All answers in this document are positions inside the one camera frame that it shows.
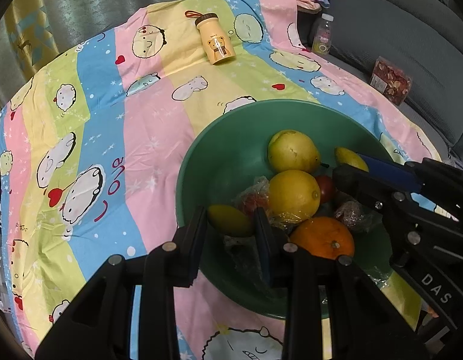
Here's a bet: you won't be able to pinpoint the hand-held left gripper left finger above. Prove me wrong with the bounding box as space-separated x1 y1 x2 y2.
34 206 208 360

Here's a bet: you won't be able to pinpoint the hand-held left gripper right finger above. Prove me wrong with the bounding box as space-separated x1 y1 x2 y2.
254 207 431 360

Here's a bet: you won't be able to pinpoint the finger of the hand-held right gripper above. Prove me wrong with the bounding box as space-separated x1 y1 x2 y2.
332 165 461 226
357 153 463 211

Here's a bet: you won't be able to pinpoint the small green oval fruit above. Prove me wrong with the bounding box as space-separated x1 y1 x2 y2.
207 204 255 238
334 147 369 173

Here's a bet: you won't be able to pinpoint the plastic-wrapped red tomatoes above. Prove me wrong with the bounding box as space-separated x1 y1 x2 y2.
235 176 271 218
334 200 382 233

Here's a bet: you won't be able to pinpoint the bare red tomato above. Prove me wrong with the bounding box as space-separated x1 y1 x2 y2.
316 175 337 204

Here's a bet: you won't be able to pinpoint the orange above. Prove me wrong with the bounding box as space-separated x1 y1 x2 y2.
289 216 355 260

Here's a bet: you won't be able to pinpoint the yellow lemon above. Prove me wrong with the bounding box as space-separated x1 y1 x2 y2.
267 170 321 224

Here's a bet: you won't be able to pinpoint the yellow-green pear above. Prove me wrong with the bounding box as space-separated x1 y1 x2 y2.
268 129 322 174

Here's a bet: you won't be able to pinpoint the green plastic bowl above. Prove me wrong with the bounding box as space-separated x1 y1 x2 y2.
176 99 395 321

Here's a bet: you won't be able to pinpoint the clear box of nuts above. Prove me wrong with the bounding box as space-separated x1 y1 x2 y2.
368 56 413 106

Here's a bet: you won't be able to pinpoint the striped cartoon-print bedsheet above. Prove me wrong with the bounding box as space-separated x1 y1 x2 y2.
0 0 442 360

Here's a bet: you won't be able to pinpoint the clear plastic drink bottle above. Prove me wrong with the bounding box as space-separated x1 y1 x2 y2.
311 13 335 58

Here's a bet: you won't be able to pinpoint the grey sofa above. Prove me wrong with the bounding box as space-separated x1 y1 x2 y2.
297 0 463 158

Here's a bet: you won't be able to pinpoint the yellow bear-print bottle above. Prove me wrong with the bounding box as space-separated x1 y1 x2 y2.
184 9 236 66

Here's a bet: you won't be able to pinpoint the grey curtain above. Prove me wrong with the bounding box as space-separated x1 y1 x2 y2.
29 0 232 64

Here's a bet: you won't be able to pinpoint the gold patterned curtain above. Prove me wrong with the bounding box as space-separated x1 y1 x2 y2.
3 0 60 83

